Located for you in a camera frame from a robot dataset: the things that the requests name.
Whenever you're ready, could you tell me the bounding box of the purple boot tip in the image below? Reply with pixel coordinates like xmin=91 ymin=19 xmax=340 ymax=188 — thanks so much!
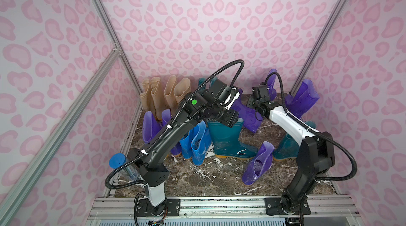
xmin=231 ymin=89 xmax=263 ymax=134

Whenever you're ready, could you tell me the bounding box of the teal boot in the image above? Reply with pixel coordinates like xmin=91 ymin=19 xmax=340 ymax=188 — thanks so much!
xmin=209 ymin=77 xmax=218 ymax=87
xmin=198 ymin=77 xmax=207 ymax=89
xmin=273 ymin=133 xmax=300 ymax=160
xmin=207 ymin=118 xmax=258 ymax=159

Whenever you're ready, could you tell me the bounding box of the blue boot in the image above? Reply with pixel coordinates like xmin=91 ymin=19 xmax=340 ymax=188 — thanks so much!
xmin=191 ymin=120 xmax=211 ymax=166
xmin=179 ymin=129 xmax=194 ymax=159

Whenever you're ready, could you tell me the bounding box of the purple boot shaft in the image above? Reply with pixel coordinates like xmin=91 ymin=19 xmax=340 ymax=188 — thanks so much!
xmin=242 ymin=141 xmax=274 ymax=186

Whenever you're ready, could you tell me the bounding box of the beige boot pair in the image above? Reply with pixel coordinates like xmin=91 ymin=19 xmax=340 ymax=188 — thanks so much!
xmin=140 ymin=79 xmax=156 ymax=116
xmin=150 ymin=77 xmax=168 ymax=121

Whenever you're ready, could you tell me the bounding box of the beige boot with paper stuffing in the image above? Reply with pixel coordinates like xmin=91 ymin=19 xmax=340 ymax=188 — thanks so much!
xmin=173 ymin=77 xmax=191 ymax=103

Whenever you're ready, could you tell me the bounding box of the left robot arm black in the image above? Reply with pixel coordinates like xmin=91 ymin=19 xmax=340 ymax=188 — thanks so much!
xmin=129 ymin=80 xmax=240 ymax=216

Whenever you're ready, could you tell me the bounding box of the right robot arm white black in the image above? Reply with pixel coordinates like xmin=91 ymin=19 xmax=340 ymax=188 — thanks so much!
xmin=250 ymin=84 xmax=335 ymax=216

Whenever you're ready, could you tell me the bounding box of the blue printed can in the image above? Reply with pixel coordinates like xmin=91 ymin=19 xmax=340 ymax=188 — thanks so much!
xmin=108 ymin=152 xmax=140 ymax=183

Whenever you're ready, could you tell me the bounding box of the aluminium diagonal brace left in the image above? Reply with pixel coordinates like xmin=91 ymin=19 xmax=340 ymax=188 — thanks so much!
xmin=1 ymin=48 xmax=122 ymax=226

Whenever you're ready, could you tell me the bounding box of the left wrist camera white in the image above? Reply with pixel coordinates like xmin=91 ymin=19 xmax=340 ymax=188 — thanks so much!
xmin=224 ymin=87 xmax=240 ymax=110

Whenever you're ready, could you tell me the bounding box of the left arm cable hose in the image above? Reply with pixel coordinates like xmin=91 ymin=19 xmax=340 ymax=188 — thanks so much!
xmin=104 ymin=59 xmax=245 ymax=226

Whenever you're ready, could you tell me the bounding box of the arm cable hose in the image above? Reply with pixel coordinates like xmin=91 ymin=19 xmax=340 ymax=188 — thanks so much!
xmin=104 ymin=59 xmax=245 ymax=226
xmin=263 ymin=72 xmax=358 ymax=226

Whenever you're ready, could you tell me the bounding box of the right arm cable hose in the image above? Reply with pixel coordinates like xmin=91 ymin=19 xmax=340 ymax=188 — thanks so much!
xmin=263 ymin=72 xmax=358 ymax=226

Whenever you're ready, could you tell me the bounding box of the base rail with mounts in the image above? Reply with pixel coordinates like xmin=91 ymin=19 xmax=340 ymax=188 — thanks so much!
xmin=86 ymin=195 xmax=364 ymax=226

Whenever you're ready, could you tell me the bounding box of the aluminium frame post right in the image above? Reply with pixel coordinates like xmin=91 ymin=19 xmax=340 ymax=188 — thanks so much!
xmin=289 ymin=0 xmax=349 ymax=95

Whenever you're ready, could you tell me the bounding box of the aluminium frame post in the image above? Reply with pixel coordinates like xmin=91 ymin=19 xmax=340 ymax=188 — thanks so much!
xmin=289 ymin=0 xmax=349 ymax=95
xmin=91 ymin=0 xmax=142 ymax=93

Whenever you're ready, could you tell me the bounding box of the aluminium frame post left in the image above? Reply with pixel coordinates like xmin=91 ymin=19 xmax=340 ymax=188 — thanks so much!
xmin=91 ymin=0 xmax=142 ymax=93

